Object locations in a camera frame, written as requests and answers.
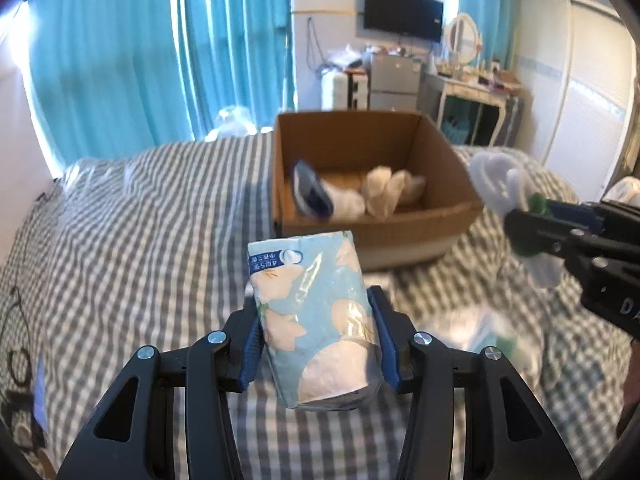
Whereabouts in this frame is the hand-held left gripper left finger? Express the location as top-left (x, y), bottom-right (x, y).
top-left (57, 304), bottom-right (264, 480)

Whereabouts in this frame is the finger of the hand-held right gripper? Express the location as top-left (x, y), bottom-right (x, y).
top-left (542, 199), bottom-right (607, 233)
top-left (504, 208), bottom-right (596, 262)

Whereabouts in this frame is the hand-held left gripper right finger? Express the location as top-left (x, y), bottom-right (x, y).
top-left (368, 285), bottom-right (576, 480)

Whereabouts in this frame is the white and green sock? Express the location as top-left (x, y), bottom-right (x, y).
top-left (469, 151), bottom-right (568, 288)

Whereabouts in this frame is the floral blue tissue pack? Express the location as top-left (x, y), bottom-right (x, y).
top-left (247, 229), bottom-right (385, 412)

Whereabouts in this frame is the brown cardboard box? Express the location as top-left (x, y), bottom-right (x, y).
top-left (271, 109), bottom-right (484, 272)

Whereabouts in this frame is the white and green soft pack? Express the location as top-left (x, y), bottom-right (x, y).
top-left (437, 307), bottom-right (543, 393)

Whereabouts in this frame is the white wardrobe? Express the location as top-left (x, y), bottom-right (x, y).
top-left (514, 0), bottom-right (640, 188)

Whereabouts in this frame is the grey checked blanket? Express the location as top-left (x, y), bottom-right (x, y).
top-left (0, 129), bottom-right (632, 480)

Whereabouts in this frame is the white dressing table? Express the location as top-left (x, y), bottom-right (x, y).
top-left (421, 61), bottom-right (524, 147)

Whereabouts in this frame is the white oval vanity mirror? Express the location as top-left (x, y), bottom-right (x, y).
top-left (444, 13), bottom-right (484, 69)

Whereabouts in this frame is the grey small fridge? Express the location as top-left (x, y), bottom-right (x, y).
top-left (369, 53), bottom-right (426, 111)

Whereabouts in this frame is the narrow teal curtain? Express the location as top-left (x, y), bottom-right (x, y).
top-left (450, 0), bottom-right (519, 76)

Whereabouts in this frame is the clear plastic bag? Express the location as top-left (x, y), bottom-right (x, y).
top-left (214, 104), bottom-right (262, 137)

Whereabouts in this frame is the wide teal curtain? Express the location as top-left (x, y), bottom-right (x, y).
top-left (24, 0), bottom-right (297, 173)

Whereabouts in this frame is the black cable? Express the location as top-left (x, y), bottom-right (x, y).
top-left (0, 285), bottom-right (33, 441)

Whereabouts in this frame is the black wall television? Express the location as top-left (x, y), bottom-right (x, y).
top-left (363, 0), bottom-right (445, 45)

